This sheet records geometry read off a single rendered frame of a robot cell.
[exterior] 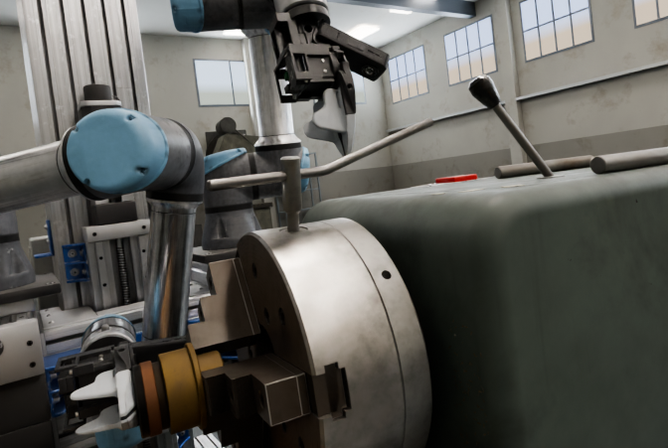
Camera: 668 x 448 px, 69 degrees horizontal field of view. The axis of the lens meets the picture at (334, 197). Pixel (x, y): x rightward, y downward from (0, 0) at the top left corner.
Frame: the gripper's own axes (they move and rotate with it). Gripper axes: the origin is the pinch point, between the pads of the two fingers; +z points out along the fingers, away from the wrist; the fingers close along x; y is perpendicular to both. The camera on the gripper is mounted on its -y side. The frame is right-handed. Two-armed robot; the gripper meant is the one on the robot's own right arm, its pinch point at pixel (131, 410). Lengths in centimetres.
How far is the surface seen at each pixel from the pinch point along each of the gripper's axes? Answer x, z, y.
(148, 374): 2.7, -1.1, -2.0
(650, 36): 214, -514, -937
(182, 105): 256, -1183, -192
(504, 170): 18, -12, -63
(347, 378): 1.8, 12.1, -18.4
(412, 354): 2.1, 11.9, -25.7
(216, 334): 4.3, -4.3, -9.8
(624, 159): 18, 14, -58
